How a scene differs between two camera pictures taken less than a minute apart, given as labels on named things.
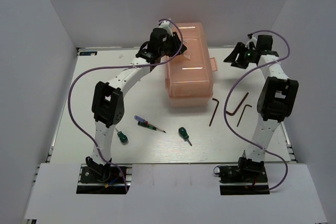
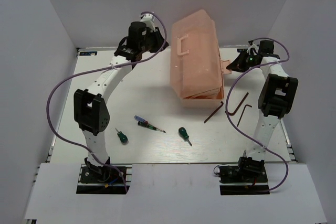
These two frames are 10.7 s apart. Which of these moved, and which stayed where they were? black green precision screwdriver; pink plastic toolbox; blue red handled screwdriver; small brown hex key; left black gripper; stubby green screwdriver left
Moved: left black gripper; pink plastic toolbox
Stayed: small brown hex key; black green precision screwdriver; stubby green screwdriver left; blue red handled screwdriver
